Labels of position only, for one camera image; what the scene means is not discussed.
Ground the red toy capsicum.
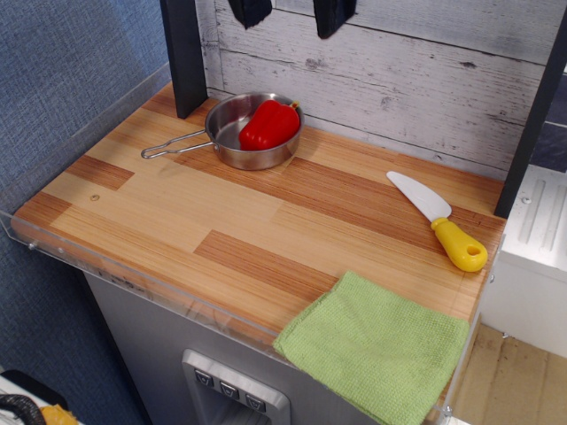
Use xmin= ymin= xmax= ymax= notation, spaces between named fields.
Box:
xmin=238 ymin=100 xmax=300 ymax=151

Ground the dark frame post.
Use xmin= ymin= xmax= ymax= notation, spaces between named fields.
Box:
xmin=160 ymin=0 xmax=208 ymax=119
xmin=493 ymin=11 xmax=566 ymax=219

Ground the green woven cloth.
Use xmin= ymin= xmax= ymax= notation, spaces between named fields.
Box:
xmin=273 ymin=271 xmax=470 ymax=424

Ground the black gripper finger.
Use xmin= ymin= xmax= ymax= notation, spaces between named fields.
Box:
xmin=313 ymin=0 xmax=357 ymax=38
xmin=229 ymin=0 xmax=272 ymax=29

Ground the right dark frame post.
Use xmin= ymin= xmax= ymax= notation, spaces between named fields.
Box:
xmin=493 ymin=11 xmax=566 ymax=219

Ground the silver button dispenser panel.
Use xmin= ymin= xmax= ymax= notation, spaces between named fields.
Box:
xmin=182 ymin=349 xmax=291 ymax=424

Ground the grey toy cabinet front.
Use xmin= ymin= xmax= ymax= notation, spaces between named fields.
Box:
xmin=86 ymin=274 xmax=372 ymax=424

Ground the white ridged side counter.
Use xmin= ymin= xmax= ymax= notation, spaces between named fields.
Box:
xmin=479 ymin=166 xmax=566 ymax=357

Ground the black yellow object at corner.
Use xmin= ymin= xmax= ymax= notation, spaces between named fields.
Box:
xmin=1 ymin=370 xmax=81 ymax=424

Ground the clear acrylic edge guard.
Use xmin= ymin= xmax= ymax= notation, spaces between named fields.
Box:
xmin=0 ymin=61 xmax=507 ymax=425

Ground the left dark frame post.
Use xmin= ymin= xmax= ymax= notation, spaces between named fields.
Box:
xmin=160 ymin=0 xmax=208 ymax=119

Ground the toy knife yellow handle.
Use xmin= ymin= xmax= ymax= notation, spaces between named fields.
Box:
xmin=386 ymin=171 xmax=488 ymax=273

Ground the steel pan with wire handle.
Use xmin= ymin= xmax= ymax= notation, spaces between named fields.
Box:
xmin=141 ymin=92 xmax=305 ymax=171

